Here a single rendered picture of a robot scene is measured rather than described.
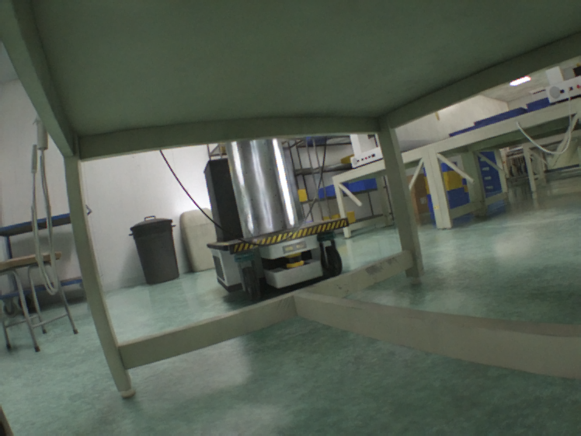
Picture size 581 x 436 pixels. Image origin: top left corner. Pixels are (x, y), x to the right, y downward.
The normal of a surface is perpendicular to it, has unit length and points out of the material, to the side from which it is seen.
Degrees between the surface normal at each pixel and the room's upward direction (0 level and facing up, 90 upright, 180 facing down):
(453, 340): 90
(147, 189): 90
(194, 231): 94
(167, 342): 90
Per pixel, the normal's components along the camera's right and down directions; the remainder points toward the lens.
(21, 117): 0.48, -0.10
